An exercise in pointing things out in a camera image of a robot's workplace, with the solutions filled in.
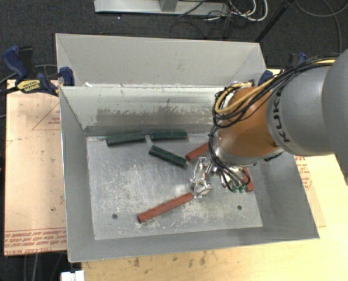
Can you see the dark green flat block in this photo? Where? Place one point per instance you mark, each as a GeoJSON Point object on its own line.
{"type": "Point", "coordinates": [125, 138]}
{"type": "Point", "coordinates": [168, 156]}
{"type": "Point", "coordinates": [169, 135]}

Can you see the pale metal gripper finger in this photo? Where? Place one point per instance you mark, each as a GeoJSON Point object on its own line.
{"type": "Point", "coordinates": [204, 190]}
{"type": "Point", "coordinates": [194, 183]}

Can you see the grey metal bin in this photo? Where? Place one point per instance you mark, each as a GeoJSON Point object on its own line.
{"type": "Point", "coordinates": [132, 186]}

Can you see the red-brown flat block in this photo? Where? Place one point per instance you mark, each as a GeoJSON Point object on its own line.
{"type": "Point", "coordinates": [249, 181]}
{"type": "Point", "coordinates": [197, 152]}
{"type": "Point", "coordinates": [165, 207]}

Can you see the brown cardboard board, red print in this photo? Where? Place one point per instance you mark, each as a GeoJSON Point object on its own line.
{"type": "Point", "coordinates": [33, 162]}

